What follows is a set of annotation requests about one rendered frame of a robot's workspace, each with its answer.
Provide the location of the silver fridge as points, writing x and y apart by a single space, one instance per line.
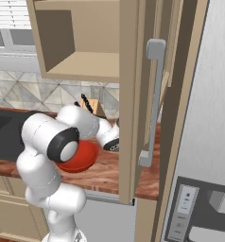
202 132

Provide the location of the grey wall outlet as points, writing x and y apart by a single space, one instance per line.
95 92

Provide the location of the silver dishwasher front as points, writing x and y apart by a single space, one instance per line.
108 220

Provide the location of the tan base cabinets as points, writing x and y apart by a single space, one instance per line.
13 211

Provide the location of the wooden knife block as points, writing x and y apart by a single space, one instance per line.
94 105

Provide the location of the red bowl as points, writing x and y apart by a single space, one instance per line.
83 157

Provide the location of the tan open wall cabinet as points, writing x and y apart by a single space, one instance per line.
86 41

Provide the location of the black sink basin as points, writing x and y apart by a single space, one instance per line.
7 135

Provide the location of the tan cabinet door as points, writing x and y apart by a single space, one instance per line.
130 94

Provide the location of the window with white blinds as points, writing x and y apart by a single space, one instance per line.
12 23

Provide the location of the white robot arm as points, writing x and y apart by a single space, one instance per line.
42 148

